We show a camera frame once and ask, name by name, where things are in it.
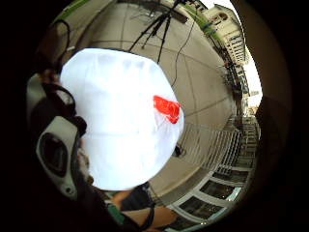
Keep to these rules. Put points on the white metal railing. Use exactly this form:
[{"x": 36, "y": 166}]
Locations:
[{"x": 212, "y": 146}]

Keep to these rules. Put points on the black camera tripod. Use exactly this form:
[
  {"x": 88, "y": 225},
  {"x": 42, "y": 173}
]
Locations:
[{"x": 161, "y": 22}]

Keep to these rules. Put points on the small black floor object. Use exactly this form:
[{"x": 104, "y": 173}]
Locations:
[{"x": 177, "y": 151}]

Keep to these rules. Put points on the beige building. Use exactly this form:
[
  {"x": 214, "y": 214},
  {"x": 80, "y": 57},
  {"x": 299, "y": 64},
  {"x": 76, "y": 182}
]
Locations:
[{"x": 230, "y": 32}]

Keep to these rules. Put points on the the person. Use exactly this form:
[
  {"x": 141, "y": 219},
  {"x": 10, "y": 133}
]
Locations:
[{"x": 135, "y": 198}]

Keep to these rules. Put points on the white framed glass windows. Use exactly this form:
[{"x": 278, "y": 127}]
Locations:
[{"x": 209, "y": 199}]

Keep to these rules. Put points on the green hedge strip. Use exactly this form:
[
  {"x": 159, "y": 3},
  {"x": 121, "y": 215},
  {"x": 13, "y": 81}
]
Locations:
[{"x": 202, "y": 21}]

